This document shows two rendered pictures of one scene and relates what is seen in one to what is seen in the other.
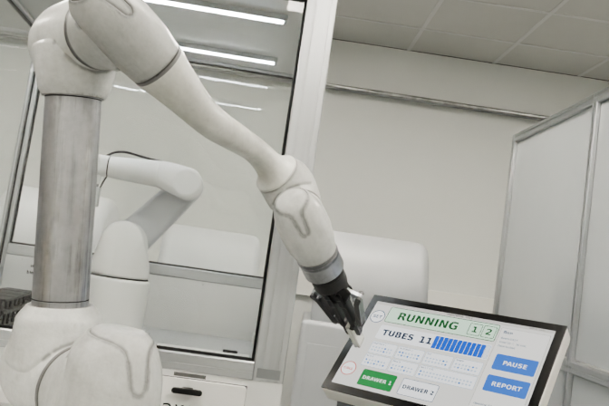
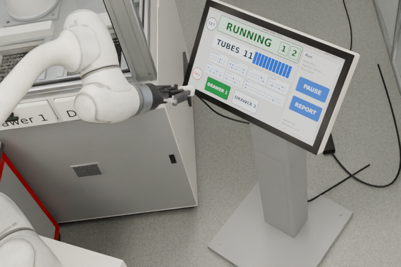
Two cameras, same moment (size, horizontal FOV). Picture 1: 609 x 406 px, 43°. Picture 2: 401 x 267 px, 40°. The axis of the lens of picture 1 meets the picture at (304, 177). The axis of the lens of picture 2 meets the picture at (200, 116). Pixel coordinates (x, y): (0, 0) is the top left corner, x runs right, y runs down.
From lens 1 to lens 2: 1.36 m
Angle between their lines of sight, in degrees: 58
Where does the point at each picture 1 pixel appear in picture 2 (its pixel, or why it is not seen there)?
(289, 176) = (79, 64)
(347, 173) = not seen: outside the picture
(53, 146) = not seen: outside the picture
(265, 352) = (136, 68)
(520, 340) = (317, 65)
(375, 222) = not seen: outside the picture
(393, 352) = (226, 63)
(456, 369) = (270, 86)
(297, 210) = (92, 119)
